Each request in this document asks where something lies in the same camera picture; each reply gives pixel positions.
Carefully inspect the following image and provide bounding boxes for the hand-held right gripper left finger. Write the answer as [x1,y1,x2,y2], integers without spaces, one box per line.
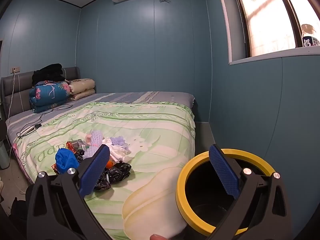
[26,144,112,240]

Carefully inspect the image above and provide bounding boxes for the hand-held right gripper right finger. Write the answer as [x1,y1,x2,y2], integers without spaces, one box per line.
[207,144,293,240]

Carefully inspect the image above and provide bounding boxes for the black plastic bag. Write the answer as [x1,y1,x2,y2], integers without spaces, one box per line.
[94,162,132,192]

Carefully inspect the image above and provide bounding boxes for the white cloth with pink scrunchie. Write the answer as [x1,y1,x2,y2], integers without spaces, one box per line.
[104,138,133,162]

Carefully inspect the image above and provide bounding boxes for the purple and pink cloths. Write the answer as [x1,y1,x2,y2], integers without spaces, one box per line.
[84,130,104,158]

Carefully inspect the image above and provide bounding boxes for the silver foil snack bag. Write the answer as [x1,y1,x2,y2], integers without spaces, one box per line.
[66,140,87,153]

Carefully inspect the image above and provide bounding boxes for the blue plastic bag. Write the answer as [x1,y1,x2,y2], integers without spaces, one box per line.
[55,147,81,175]

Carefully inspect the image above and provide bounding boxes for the black bin with yellow rim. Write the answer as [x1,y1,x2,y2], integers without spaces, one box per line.
[175,148,275,238]

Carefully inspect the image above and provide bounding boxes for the green floral quilt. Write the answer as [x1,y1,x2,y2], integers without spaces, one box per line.
[11,101,195,240]

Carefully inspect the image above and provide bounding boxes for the grey striped bed sheet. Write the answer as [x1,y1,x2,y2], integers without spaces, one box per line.
[6,91,195,140]

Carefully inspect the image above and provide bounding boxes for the beige folded quilt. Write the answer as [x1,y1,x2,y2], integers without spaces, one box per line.
[68,78,96,102]

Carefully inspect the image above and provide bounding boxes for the blue floral folded quilt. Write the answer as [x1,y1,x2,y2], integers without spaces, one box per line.
[29,81,72,114]

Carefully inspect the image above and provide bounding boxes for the pale green plastic bin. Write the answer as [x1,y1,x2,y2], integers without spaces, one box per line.
[0,140,11,170]

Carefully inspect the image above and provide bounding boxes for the black clothes pile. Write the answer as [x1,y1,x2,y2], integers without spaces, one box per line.
[32,63,66,88]

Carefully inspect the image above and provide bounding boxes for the grey padded headboard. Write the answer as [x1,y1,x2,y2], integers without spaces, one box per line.
[0,67,81,118]

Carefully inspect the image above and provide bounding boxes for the plastic bottle with dark label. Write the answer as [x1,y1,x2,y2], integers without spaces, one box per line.
[301,24,320,48]

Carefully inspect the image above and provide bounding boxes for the black cable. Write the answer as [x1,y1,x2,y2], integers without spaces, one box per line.
[16,102,73,138]

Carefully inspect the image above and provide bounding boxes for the white charging cable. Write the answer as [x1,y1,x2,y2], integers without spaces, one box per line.
[7,71,17,118]

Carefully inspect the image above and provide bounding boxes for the window with white frame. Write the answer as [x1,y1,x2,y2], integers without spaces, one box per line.
[215,0,320,66]

